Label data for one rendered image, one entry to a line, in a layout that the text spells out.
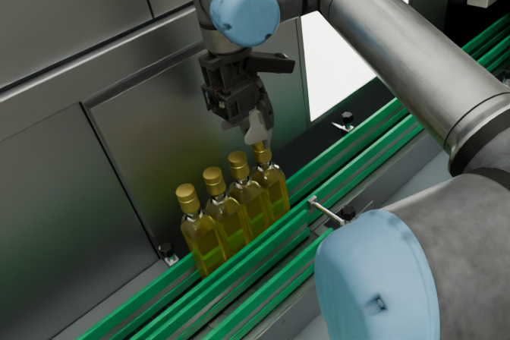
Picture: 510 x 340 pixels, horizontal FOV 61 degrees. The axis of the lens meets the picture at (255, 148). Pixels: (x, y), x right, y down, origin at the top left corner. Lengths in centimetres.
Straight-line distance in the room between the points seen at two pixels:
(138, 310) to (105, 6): 57
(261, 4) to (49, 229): 57
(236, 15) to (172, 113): 36
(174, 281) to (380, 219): 69
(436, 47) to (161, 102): 52
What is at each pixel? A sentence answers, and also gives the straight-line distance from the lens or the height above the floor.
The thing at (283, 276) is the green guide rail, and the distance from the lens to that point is 87.
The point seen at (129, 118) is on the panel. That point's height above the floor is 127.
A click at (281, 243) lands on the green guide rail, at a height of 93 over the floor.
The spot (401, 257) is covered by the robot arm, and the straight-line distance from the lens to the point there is 29.
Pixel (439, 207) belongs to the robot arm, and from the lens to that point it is 31.
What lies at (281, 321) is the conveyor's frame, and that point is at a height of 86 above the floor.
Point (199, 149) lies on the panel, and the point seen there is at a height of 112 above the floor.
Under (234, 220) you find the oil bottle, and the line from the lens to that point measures 85.
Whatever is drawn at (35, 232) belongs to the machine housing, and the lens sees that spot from 88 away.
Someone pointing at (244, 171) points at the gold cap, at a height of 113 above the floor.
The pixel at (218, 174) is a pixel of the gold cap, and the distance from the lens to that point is 78.
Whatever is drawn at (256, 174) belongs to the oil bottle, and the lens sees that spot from 87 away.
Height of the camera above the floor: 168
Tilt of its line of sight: 40 degrees down
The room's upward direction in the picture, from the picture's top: 12 degrees counter-clockwise
